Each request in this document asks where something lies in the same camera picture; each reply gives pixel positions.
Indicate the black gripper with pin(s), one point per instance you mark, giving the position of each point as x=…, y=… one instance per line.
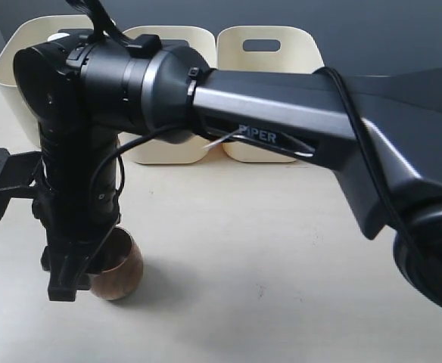
x=77, y=206

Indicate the right cream plastic bin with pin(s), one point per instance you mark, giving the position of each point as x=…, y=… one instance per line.
x=282, y=49

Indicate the clear plastic bottle white cap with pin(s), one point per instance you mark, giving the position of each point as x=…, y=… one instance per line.
x=56, y=36

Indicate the brown wooden cup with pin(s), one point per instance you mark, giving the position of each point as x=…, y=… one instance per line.
x=124, y=267

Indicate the left cream plastic bin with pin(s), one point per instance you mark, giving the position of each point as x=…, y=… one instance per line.
x=32, y=32

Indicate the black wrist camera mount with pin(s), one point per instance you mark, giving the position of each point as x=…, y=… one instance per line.
x=17, y=174

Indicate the cream plastic bin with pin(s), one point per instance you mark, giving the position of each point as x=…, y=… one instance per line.
x=32, y=32
x=157, y=152
x=282, y=49

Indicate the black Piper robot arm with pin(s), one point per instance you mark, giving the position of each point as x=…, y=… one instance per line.
x=380, y=135

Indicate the middle cream plastic bin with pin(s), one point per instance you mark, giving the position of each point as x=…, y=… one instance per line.
x=157, y=152

